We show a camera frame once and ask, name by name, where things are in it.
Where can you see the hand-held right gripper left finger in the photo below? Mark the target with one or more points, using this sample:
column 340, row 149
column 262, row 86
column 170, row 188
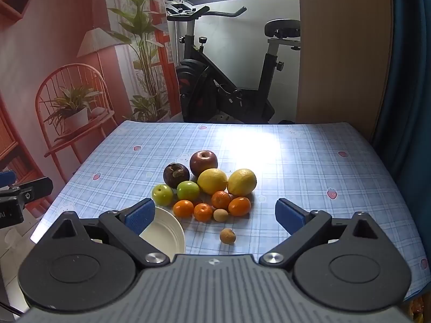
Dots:
column 139, row 218

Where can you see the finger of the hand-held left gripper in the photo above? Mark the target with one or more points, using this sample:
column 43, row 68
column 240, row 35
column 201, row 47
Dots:
column 37, row 188
column 7, row 178

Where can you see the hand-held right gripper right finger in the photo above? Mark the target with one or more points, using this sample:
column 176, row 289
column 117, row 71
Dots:
column 289, row 217

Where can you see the white shallow bowl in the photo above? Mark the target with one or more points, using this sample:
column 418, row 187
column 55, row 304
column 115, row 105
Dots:
column 168, row 232

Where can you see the yellow-green jujube fruit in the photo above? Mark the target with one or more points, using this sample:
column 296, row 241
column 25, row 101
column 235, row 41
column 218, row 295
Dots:
column 162, row 194

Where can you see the small orange tangerine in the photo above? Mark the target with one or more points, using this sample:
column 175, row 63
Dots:
column 221, row 199
column 203, row 212
column 239, row 206
column 183, row 208

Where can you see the green jujube fruit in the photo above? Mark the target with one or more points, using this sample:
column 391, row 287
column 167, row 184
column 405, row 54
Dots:
column 188, row 190

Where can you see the dark purple mangosteen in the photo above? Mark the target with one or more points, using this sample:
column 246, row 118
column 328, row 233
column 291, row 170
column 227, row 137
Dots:
column 176, row 175

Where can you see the yellow lemon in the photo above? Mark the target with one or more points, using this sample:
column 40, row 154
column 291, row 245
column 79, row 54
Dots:
column 241, row 182
column 212, row 181

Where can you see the brown longan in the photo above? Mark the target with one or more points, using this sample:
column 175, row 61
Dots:
column 220, row 215
column 227, row 236

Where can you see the red apple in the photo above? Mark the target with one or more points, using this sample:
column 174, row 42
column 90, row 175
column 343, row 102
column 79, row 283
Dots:
column 203, row 163

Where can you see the black exercise bike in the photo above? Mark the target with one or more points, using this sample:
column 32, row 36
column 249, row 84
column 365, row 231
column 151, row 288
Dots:
column 198, row 77

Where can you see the wooden panel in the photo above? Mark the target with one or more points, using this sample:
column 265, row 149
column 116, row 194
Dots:
column 343, row 57

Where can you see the dark blue curtain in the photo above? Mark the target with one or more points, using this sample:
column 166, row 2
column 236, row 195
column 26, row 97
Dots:
column 410, row 91

